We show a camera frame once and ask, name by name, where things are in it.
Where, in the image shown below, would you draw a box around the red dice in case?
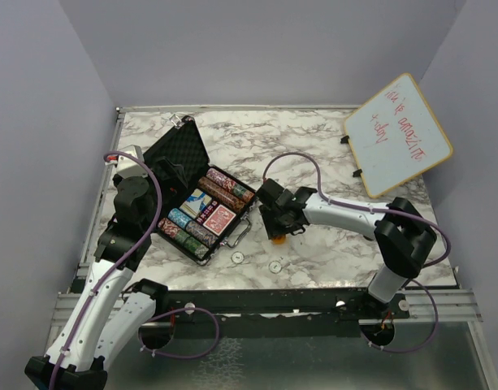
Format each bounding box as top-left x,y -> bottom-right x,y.
196,204 -> 218,224

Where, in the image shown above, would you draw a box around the red green chip row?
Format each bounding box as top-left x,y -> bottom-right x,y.
223,178 -> 254,203

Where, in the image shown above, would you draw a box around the grey poker chip stack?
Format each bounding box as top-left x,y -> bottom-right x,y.
206,167 -> 228,186

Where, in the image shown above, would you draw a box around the black foam-lined poker case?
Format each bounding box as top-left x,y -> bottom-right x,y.
144,116 -> 256,266

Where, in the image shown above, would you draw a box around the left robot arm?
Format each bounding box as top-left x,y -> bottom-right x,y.
24,151 -> 168,389

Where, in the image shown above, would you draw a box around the blue playing card deck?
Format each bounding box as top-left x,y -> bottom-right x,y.
180,188 -> 212,219

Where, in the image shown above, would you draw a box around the brown poker chip stack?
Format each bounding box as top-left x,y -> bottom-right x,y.
197,177 -> 217,196

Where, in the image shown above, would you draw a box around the white dry-erase board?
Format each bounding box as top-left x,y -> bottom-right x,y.
344,73 -> 453,198

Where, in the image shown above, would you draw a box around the green grey chip row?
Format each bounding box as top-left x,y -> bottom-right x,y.
174,230 -> 209,260

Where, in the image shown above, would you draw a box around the red white poker chip stack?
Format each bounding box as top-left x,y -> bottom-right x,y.
158,218 -> 180,239

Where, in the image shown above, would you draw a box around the orange black chip row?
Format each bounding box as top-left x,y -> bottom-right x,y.
213,188 -> 245,213

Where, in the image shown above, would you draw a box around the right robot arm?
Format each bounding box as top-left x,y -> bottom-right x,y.
256,179 -> 436,318

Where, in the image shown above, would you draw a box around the light blue poker chip stack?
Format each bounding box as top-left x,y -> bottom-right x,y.
167,208 -> 193,229

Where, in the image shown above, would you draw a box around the orange big blind button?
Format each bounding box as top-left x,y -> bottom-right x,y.
271,236 -> 287,245

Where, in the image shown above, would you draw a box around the red playing card deck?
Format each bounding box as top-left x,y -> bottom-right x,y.
203,205 -> 236,236

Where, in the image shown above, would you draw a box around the white poker chip middle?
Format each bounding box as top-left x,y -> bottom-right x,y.
268,261 -> 282,274

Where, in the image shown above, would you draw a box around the blue tan chip row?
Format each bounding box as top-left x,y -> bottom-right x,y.
185,220 -> 218,248

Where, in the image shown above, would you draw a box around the white poker chip left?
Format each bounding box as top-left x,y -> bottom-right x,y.
232,251 -> 245,264

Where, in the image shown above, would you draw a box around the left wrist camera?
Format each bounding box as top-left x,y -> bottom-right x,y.
105,145 -> 148,179

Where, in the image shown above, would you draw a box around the clear triangular card cutter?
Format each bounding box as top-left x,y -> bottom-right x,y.
188,193 -> 212,216

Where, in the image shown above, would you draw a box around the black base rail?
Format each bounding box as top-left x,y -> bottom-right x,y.
122,278 -> 412,338

